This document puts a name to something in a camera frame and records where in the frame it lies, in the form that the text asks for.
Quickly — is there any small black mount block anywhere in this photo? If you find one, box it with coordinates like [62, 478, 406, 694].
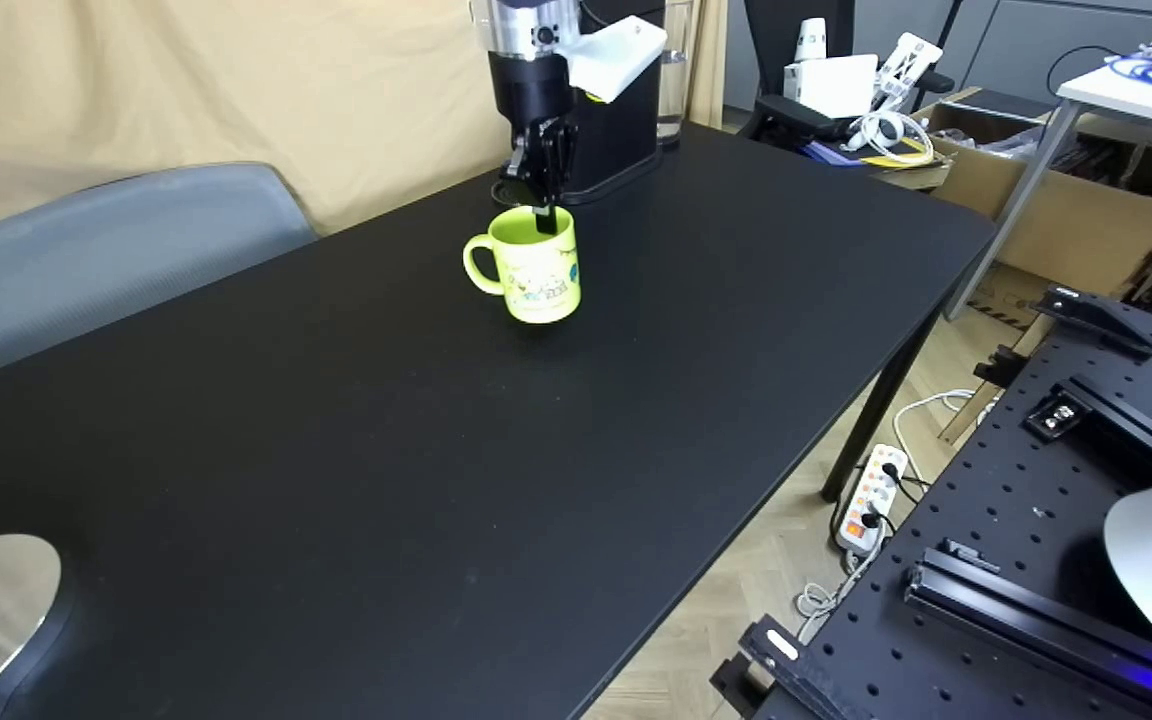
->
[1018, 389, 1096, 446]

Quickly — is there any black clamp bracket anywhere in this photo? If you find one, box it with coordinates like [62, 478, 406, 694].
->
[1036, 284, 1152, 366]

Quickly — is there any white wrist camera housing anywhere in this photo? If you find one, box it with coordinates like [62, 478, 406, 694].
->
[565, 12, 674, 107]

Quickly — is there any white power strip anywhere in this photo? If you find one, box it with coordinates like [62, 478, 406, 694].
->
[832, 439, 917, 557]

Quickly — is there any black table leg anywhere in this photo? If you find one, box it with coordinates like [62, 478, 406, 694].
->
[814, 316, 934, 507]

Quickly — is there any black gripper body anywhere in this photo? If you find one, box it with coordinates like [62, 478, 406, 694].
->
[489, 49, 575, 131]

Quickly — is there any white cardboard box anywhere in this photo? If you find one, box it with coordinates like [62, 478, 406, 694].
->
[781, 54, 880, 126]

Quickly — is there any white floor cable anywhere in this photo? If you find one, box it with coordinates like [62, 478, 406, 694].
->
[783, 537, 877, 632]

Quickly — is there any white side table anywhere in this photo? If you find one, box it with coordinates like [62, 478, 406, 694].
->
[943, 58, 1152, 328]

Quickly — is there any black aluminium rail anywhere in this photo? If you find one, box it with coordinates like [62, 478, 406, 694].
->
[899, 542, 1152, 705]

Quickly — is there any black box with paper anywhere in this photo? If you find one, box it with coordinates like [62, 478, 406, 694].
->
[552, 0, 669, 195]

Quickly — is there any white bottle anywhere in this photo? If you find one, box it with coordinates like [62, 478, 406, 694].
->
[793, 12, 832, 73]

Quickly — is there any yellow green mug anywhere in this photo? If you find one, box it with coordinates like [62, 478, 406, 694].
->
[461, 202, 588, 328]

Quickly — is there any beige cloth backdrop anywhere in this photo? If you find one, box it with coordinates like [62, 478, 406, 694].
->
[0, 0, 731, 254]

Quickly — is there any black optical breadboard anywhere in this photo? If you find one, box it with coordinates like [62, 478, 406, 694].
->
[708, 281, 1152, 720]

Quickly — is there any grey chair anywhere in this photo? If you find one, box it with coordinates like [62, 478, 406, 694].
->
[0, 159, 323, 393]

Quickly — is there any white and yellow cable bundle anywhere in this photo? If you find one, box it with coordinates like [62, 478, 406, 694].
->
[842, 107, 943, 172]

